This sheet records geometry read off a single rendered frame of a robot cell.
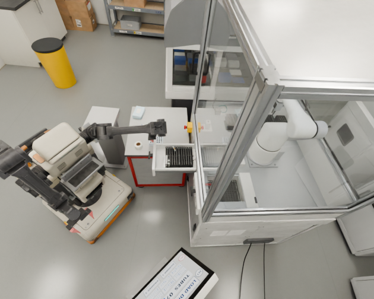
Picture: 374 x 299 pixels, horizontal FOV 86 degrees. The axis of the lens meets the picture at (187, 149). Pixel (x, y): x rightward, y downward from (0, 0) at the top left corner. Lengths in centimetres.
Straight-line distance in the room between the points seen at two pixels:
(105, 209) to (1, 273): 105
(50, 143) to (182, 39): 127
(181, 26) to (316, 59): 130
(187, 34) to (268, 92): 143
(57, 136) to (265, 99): 107
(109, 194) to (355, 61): 206
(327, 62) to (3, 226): 289
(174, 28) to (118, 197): 162
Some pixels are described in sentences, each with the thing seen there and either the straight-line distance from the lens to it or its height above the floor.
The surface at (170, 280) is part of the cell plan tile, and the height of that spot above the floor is 106.
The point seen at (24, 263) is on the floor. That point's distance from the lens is 263.
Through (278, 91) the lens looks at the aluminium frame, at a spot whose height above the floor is 198.
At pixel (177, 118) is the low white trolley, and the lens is 208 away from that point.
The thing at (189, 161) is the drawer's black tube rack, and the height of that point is 87.
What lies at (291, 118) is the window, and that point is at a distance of 62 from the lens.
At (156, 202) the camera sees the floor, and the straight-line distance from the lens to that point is 241.
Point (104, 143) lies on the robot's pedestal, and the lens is 237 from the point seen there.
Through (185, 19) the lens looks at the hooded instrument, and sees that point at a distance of 183.
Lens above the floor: 224
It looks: 54 degrees down
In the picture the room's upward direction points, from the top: 7 degrees clockwise
